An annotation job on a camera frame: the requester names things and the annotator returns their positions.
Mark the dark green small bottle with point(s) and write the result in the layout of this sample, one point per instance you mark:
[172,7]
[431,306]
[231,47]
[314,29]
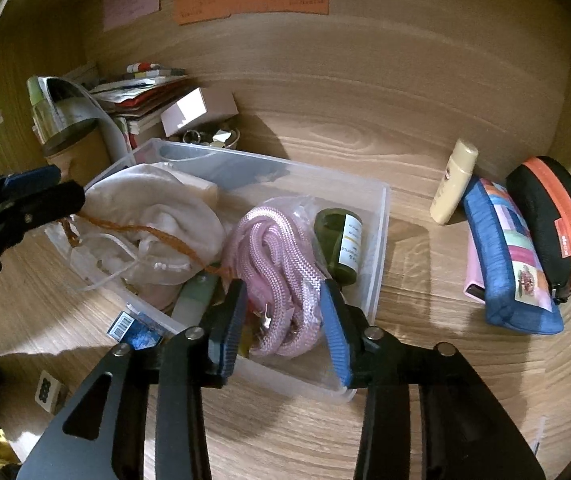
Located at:
[333,255]

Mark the pink flat case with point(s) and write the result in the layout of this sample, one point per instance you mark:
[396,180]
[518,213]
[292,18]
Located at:
[473,280]

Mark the white cloth bag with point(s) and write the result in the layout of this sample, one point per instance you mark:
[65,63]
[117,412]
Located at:
[165,220]

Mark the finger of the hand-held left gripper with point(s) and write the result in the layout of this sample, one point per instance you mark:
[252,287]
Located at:
[55,205]
[33,178]

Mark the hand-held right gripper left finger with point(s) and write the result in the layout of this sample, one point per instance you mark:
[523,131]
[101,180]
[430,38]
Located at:
[229,332]

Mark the black orange zip case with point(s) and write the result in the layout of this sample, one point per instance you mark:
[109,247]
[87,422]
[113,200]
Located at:
[540,200]

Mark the clear plastic storage container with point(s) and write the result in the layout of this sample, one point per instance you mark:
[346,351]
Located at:
[275,385]

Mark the cream lotion bottle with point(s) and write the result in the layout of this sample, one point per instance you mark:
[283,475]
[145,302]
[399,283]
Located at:
[453,185]

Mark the pink white small box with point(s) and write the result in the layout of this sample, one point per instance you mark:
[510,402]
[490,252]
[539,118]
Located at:
[190,107]

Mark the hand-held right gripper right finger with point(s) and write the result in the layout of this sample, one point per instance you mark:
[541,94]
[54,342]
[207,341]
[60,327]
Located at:
[335,332]

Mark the blue barcode packet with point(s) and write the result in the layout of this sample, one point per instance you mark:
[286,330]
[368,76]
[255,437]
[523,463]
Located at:
[140,335]

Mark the yellow bottle green cap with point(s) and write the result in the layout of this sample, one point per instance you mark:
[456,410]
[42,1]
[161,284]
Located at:
[40,110]

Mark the blue patchwork pouch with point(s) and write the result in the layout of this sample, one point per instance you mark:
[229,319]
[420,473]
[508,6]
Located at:
[495,260]

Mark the stack of books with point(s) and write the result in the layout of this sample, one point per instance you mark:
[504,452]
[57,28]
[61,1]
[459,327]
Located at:
[140,100]

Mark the white dotted tile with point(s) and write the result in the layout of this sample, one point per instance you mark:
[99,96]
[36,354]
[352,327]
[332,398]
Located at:
[45,390]

